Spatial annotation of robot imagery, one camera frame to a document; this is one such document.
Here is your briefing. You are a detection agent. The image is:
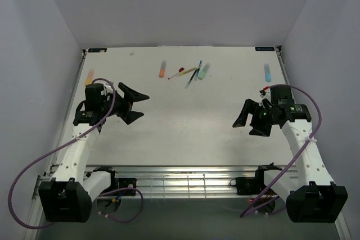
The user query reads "blue highlighter pen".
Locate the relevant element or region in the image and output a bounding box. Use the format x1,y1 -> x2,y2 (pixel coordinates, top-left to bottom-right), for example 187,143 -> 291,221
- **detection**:
264,64 -> 272,83

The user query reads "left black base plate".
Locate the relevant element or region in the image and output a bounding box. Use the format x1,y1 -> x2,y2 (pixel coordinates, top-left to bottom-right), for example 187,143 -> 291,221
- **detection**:
100,177 -> 137,197

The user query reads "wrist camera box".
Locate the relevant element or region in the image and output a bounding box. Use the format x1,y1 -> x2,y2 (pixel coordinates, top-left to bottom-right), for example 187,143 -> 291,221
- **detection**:
84,83 -> 106,111
270,85 -> 295,107

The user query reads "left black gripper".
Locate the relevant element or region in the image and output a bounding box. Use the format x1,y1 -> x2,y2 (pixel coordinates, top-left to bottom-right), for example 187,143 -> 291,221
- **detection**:
101,83 -> 149,125

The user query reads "green highlighter pen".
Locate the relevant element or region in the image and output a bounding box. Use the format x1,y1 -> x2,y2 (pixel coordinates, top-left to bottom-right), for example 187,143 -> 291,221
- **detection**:
198,63 -> 210,80

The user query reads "blue capped pen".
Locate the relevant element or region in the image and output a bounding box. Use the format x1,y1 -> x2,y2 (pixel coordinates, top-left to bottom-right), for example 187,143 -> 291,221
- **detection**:
194,60 -> 203,81

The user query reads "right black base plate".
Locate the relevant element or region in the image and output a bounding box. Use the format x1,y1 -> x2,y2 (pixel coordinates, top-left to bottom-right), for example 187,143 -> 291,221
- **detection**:
229,177 -> 265,196

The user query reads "yellow highlighter pen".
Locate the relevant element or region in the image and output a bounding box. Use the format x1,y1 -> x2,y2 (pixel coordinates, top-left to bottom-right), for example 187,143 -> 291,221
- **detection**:
85,69 -> 95,86

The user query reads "yellow barrel pen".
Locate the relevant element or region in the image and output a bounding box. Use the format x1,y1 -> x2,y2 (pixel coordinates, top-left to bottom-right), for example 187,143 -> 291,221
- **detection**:
177,67 -> 197,77

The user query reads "blue corner label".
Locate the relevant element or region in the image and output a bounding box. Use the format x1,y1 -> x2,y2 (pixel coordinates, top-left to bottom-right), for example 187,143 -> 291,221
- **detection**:
255,47 -> 275,52
87,48 -> 107,53

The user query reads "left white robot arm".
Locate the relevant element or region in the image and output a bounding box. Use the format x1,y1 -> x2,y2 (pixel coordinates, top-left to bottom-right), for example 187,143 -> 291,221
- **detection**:
38,79 -> 149,223

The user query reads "orange highlighter pen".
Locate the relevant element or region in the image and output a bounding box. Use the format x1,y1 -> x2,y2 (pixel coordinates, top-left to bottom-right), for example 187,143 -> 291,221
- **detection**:
159,60 -> 167,78

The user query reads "right blue corner label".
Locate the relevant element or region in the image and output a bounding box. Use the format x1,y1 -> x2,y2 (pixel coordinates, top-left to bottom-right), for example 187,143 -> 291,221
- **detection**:
255,47 -> 275,52

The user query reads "left blue corner label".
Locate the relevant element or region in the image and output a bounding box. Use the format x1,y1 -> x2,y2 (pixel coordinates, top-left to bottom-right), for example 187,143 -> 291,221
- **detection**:
87,48 -> 107,53

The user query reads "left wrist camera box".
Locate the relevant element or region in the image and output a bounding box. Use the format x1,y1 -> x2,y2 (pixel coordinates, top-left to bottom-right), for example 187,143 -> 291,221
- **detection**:
84,83 -> 106,111

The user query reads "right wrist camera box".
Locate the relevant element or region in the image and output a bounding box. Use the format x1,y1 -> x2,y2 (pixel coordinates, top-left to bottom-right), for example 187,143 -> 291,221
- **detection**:
270,85 -> 295,107

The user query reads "red tipped pen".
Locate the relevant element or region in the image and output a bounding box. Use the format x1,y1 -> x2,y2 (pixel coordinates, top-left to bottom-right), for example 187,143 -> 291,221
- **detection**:
168,67 -> 185,80

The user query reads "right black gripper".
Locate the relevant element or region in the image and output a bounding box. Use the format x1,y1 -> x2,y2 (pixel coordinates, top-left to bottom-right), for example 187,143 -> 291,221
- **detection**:
232,98 -> 278,137

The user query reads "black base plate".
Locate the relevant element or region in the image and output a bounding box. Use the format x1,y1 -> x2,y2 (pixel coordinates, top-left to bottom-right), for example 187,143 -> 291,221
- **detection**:
100,177 -> 137,197
229,177 -> 265,196

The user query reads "teal thin pen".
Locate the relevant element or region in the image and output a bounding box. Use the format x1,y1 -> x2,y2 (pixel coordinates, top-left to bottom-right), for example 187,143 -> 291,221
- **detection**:
185,69 -> 199,89

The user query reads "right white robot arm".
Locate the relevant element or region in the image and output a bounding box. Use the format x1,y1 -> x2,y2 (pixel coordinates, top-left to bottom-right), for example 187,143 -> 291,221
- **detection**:
233,99 -> 348,223

